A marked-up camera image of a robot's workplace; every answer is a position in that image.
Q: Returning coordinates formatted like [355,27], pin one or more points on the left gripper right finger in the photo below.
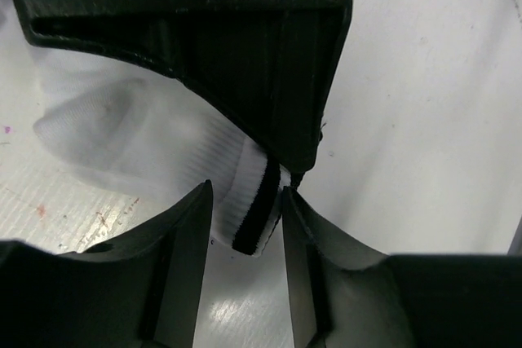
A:
[343,293]

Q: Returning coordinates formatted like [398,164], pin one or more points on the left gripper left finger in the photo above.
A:
[139,289]

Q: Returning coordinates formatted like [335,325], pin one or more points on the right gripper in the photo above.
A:
[267,65]

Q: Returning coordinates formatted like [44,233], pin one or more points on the white sock black stripes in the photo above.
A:
[129,130]

